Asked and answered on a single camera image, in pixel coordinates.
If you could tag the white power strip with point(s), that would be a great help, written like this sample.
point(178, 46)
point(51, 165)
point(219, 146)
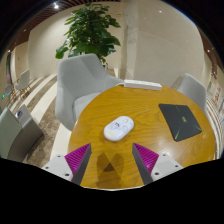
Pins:
point(142, 84)

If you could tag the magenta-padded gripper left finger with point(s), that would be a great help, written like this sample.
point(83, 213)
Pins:
point(77, 159)

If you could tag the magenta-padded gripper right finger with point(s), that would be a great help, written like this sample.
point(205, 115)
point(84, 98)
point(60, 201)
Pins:
point(146, 158)

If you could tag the white cartoon-print computer mouse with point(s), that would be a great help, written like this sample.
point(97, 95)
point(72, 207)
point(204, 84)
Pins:
point(118, 128)

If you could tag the white chair with wooden legs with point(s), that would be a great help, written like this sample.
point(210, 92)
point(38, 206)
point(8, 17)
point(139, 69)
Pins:
point(23, 80)

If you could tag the black square mouse pad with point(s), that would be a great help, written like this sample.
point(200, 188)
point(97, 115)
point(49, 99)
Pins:
point(180, 121)

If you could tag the green potted plant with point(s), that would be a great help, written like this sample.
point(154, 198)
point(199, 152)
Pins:
point(90, 33)

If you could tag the grey upholstered armchair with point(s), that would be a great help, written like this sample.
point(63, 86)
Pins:
point(78, 81)
point(193, 91)

